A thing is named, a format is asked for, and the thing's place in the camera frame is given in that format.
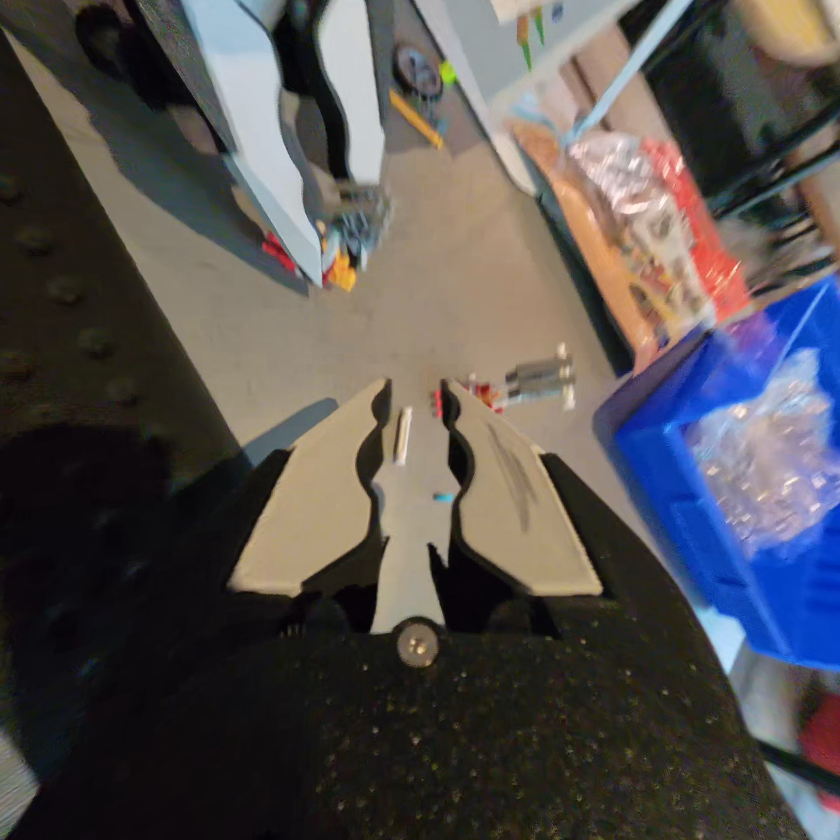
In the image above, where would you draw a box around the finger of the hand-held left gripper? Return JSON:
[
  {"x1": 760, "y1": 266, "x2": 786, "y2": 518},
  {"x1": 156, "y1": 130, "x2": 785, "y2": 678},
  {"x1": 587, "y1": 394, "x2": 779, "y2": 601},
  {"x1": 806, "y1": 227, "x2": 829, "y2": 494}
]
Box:
[
  {"x1": 317, "y1": 0, "x2": 387, "y2": 186},
  {"x1": 182, "y1": 0, "x2": 326, "y2": 287}
]

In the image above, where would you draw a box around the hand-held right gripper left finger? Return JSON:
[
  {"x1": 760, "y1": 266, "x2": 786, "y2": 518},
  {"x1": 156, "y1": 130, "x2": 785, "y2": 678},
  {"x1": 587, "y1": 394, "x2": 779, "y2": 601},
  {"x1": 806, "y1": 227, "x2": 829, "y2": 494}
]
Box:
[{"x1": 228, "y1": 378, "x2": 393, "y2": 597}]

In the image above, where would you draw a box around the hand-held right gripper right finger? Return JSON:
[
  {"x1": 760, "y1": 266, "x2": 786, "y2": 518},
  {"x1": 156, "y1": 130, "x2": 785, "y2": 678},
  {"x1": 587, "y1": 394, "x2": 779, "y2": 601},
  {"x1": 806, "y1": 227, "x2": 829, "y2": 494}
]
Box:
[{"x1": 440, "y1": 379, "x2": 603, "y2": 598}]

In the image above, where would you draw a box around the grey red yellow toy assembly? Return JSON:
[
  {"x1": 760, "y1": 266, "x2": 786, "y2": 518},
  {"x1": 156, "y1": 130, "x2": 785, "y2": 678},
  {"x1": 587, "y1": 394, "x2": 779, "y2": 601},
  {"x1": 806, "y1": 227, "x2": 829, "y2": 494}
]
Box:
[
  {"x1": 430, "y1": 343, "x2": 578, "y2": 416},
  {"x1": 262, "y1": 184, "x2": 395, "y2": 293}
]

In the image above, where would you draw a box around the toy wheel with grey hub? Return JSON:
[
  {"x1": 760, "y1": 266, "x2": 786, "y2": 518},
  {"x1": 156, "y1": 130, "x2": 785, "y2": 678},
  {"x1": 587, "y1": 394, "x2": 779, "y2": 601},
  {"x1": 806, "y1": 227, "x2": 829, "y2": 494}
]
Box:
[{"x1": 394, "y1": 45, "x2": 444, "y2": 99}]

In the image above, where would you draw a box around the yellow toy rod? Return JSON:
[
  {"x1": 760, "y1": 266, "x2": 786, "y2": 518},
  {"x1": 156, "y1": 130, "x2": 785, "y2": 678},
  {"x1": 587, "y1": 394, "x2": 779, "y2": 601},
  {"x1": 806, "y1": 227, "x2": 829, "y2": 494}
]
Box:
[{"x1": 388, "y1": 88, "x2": 446, "y2": 151}]

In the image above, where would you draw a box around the instruction sheet on white stand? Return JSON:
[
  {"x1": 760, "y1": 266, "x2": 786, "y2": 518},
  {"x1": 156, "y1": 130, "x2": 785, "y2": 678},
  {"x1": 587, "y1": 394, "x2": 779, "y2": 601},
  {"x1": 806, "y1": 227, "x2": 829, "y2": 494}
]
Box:
[{"x1": 413, "y1": 0, "x2": 697, "y2": 198}]

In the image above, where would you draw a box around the blue plastic bin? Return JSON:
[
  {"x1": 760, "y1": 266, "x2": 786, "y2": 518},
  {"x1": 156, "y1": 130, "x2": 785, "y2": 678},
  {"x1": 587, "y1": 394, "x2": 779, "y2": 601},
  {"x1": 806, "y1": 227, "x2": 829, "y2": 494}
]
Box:
[{"x1": 613, "y1": 276, "x2": 840, "y2": 670}]

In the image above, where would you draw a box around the clear plastic bag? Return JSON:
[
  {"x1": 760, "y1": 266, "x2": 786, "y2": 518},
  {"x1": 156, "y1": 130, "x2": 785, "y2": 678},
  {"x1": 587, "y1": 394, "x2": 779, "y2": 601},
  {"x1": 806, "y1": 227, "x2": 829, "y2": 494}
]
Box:
[{"x1": 686, "y1": 348, "x2": 840, "y2": 559}]

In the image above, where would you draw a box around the toy parts bag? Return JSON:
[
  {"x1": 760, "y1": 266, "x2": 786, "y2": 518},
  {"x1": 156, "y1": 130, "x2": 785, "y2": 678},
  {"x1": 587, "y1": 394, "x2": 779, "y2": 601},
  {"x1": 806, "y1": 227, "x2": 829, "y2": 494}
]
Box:
[{"x1": 512, "y1": 125, "x2": 752, "y2": 355}]

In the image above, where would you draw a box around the black metal frame rack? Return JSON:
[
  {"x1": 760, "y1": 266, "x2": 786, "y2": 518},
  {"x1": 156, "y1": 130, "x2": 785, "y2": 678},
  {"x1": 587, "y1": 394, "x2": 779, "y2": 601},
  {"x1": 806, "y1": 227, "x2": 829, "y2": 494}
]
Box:
[{"x1": 620, "y1": 0, "x2": 840, "y2": 217}]

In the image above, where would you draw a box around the pale wooden stand with post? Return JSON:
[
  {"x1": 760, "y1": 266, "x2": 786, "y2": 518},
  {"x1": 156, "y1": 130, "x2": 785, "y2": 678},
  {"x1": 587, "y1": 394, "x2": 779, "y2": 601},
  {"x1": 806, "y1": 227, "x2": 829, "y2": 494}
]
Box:
[{"x1": 731, "y1": 0, "x2": 840, "y2": 67}]

